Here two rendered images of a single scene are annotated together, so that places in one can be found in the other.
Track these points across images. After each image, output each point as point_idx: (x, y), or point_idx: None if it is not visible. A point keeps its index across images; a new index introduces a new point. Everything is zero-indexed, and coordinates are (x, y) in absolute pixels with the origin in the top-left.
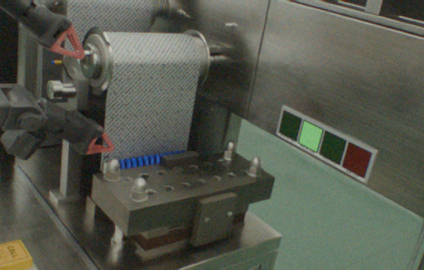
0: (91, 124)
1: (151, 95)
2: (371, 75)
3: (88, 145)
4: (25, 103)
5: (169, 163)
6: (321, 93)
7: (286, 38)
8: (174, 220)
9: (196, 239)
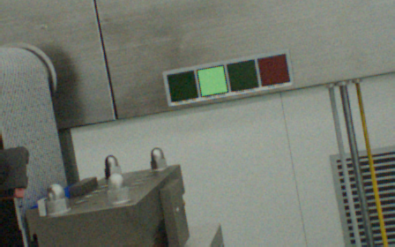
0: (10, 149)
1: (27, 115)
2: None
3: (26, 171)
4: None
5: (84, 189)
6: (202, 33)
7: (131, 3)
8: (156, 219)
9: (178, 240)
